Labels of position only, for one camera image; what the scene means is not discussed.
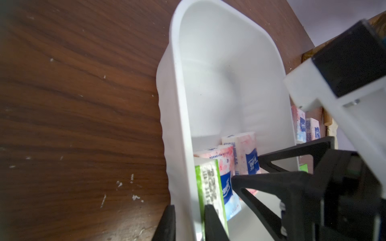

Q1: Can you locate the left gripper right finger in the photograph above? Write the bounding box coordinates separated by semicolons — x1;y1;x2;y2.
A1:
204;204;229;241

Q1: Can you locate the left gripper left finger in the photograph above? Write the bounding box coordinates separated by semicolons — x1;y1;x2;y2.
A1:
152;204;176;241

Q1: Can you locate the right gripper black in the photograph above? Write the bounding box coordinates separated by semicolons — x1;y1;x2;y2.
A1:
232;137;386;241

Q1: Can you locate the green pocket tissue pack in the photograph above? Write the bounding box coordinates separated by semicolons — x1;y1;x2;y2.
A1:
299;164;309;173

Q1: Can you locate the green edge tissue pack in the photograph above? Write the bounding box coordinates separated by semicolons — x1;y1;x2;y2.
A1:
194;157;228;241

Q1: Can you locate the pink barcode tissue pack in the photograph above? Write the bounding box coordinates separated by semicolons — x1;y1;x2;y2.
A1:
221;131;262;196

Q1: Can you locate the blue tempo tissue pack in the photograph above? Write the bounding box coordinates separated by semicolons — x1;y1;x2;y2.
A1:
194;145;242;221

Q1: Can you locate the pink pocket tissue pack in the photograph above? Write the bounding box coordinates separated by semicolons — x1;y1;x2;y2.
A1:
291;105;307;144

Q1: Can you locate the white plastic storage box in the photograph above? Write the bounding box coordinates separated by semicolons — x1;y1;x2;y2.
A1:
156;1;296;241

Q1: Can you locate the blue pocket tissue pack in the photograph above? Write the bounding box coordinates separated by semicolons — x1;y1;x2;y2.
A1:
306;118;321;142

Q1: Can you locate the potted artificial plant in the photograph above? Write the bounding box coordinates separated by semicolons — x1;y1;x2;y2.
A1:
302;11;386;62

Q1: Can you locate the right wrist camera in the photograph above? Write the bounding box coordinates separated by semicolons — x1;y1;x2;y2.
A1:
284;20;386;186

